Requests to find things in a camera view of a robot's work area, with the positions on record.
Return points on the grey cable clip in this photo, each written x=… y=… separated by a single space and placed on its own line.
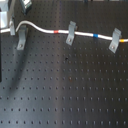
x=115 y=40
x=23 y=31
x=72 y=28

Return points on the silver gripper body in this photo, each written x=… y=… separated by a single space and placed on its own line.
x=5 y=13

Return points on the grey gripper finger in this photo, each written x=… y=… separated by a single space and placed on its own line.
x=12 y=27

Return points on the right grey cable clip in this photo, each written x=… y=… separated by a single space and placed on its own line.
x=115 y=40

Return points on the left grey cable clip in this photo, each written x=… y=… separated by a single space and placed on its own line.
x=23 y=31

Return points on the metal object at top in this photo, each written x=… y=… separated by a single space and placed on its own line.
x=26 y=5

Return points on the middle grey cable clip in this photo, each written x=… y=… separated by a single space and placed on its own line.
x=72 y=28

